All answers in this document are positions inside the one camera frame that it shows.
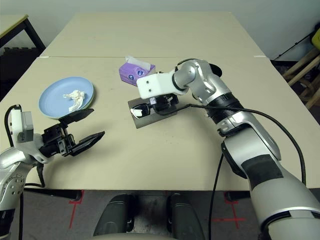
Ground green plastic plate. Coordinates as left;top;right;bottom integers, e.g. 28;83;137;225
49;83;96;120

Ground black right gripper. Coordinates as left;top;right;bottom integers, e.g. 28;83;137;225
149;93;179;113

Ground black plastic cup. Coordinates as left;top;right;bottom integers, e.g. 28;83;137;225
208;63;223;78

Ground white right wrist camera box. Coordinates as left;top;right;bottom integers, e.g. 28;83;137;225
136;70;187;99

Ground purple tissue box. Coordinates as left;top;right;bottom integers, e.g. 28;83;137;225
118;55;156;87

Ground grey robot right leg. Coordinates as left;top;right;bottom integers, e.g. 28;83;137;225
167;192;208;240

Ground grey robot left leg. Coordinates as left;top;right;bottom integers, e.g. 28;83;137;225
93;194;136;237

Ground black sunglasses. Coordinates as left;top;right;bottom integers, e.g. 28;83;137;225
129;103;152;120

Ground white tissue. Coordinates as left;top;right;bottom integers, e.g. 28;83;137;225
62;89;86;113

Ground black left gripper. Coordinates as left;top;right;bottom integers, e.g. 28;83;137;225
39;108;106;158

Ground green stool wooden legs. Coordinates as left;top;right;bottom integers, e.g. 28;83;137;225
283;32;320;111

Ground grey glasses case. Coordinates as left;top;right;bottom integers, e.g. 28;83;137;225
127;97;179;130

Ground black table base foot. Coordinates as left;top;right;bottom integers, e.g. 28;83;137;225
224;191;251;203
24;188;83;202

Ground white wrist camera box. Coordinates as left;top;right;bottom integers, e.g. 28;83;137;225
136;70;187;99
8;106;48;165

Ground grey robot leg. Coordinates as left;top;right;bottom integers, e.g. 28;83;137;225
93;194;136;237
167;192;208;240

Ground dark side table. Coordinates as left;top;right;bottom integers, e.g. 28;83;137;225
0;14;47;50

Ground black foam floor mats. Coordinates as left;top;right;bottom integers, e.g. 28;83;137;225
0;46;38;88

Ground blue plastic plate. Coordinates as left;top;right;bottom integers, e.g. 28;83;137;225
38;76;95;120

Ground black metal rod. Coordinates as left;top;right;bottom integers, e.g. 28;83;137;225
273;32;316;61

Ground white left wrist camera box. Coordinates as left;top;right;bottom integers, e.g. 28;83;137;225
8;106;48;165

